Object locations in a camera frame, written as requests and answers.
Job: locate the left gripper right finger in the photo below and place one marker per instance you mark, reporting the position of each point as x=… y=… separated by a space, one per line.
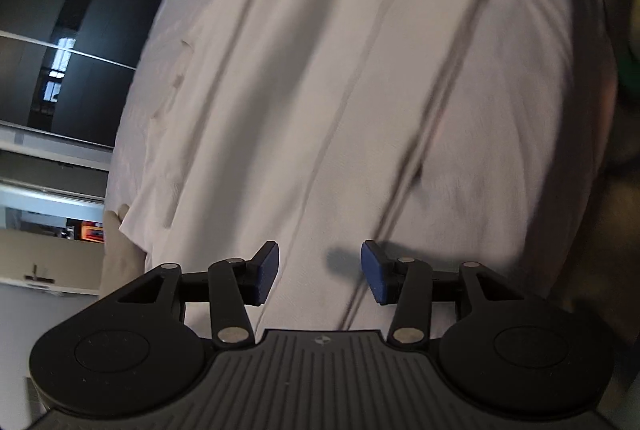
x=404 y=283

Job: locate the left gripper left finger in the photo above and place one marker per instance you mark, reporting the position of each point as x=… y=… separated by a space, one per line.
x=233 y=285

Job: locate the white sweatshirt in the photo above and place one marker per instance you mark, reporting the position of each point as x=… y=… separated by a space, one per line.
x=445 y=130

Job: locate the folded beige garment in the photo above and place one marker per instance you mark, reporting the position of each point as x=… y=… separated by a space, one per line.
x=123 y=261

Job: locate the dark wardrobe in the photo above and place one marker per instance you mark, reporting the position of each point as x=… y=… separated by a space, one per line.
x=67 y=65

